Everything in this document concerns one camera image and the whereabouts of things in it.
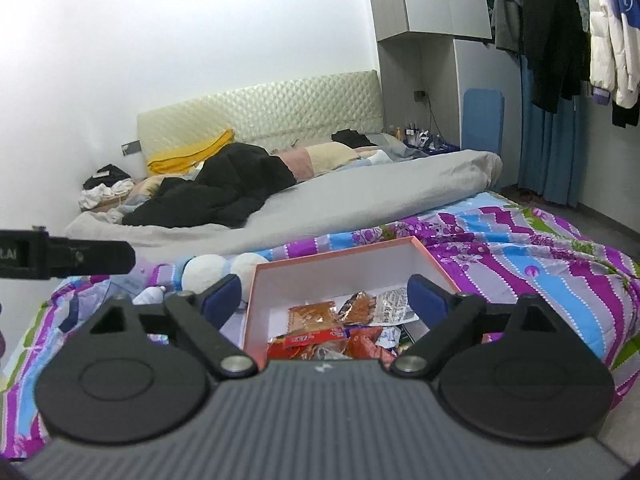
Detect yellow cloth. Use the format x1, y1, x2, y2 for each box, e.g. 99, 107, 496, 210
146, 129, 237, 176

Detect cream quilted headboard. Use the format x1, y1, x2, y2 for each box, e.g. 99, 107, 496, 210
136, 70, 386, 166

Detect white and blue plush toy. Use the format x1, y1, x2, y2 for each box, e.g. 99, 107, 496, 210
181, 252, 273, 303

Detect beige pillow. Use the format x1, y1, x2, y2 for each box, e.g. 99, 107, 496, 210
300, 141, 361, 177

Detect black clothing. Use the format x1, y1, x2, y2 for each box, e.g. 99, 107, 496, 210
121, 142, 298, 228

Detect purple floral blanket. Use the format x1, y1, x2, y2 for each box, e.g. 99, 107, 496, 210
0, 202, 640, 448

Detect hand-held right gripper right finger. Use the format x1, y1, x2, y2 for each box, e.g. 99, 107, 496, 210
390, 273, 558, 378

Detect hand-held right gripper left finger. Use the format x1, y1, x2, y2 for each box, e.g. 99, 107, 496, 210
90, 274, 258, 380

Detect silver snack packet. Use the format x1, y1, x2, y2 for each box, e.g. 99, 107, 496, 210
375, 285, 418, 325

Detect small black garment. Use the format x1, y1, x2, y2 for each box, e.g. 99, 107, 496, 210
331, 129, 373, 147

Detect grey striped hanging top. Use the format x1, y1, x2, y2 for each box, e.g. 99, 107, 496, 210
490, 0, 523, 53

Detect blue curtain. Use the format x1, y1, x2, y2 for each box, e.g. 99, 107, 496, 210
517, 55, 588, 208

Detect toiletry bottles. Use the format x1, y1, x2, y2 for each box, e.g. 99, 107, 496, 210
395, 122, 431, 143

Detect pink pillow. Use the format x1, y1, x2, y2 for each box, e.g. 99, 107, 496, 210
272, 150, 313, 181

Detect black hanging coat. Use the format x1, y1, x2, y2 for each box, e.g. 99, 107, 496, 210
520, 0, 591, 115

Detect white puffer jacket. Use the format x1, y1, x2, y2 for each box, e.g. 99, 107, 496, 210
585, 0, 640, 108

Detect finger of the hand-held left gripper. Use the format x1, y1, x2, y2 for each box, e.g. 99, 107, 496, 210
47, 237, 137, 277

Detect orange clear snack packet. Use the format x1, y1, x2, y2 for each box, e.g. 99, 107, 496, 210
337, 291, 378, 326

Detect orange-red snack packet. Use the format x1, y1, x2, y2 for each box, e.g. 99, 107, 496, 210
267, 327, 351, 361

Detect pile of clothes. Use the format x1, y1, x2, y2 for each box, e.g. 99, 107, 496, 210
80, 164, 135, 211

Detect white spray bottle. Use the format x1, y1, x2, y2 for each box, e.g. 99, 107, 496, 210
132, 285, 168, 306

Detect pink cardboard box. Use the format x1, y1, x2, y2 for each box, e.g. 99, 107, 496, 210
242, 236, 493, 376

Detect red-brown foil snack packet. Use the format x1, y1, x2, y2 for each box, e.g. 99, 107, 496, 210
345, 327, 398, 366

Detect grey duvet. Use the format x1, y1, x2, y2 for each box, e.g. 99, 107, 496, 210
65, 149, 503, 263

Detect blue padded board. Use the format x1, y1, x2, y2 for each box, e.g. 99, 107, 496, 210
461, 89, 506, 153

